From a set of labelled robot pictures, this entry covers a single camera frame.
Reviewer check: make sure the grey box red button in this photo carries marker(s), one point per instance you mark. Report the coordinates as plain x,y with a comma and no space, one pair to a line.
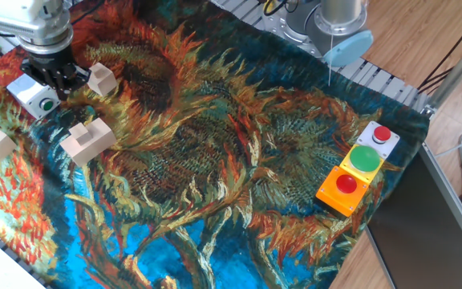
381,134

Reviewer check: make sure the yellow box green button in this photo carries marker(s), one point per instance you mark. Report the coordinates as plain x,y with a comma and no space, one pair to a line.
364,158

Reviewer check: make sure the aluminium frame rail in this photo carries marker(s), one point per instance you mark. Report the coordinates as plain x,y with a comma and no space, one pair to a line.
453,204

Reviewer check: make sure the white zip tie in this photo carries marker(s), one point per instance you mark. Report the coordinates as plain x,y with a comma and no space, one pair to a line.
329,60

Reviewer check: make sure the small wooden block with peg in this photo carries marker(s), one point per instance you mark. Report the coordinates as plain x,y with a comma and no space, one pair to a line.
102,80

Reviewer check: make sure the sunflower painting cloth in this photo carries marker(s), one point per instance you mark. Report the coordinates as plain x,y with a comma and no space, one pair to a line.
215,160

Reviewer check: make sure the dark grey flat panel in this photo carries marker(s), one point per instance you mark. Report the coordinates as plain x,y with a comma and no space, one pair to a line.
423,241

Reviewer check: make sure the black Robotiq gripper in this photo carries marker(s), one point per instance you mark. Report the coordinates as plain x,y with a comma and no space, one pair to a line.
52,64

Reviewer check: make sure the orange box red button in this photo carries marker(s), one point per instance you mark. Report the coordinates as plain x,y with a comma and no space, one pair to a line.
347,196

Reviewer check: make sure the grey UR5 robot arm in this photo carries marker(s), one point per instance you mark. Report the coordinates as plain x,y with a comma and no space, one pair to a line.
26,24

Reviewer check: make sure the yellow plastic item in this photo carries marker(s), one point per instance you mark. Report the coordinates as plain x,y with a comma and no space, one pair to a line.
269,5

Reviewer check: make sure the white box green button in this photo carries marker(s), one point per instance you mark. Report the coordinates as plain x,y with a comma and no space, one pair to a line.
30,98

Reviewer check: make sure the notched wooden block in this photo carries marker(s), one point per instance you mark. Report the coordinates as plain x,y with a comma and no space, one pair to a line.
88,144

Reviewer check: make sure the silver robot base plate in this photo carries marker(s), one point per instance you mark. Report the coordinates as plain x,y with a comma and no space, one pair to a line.
279,28

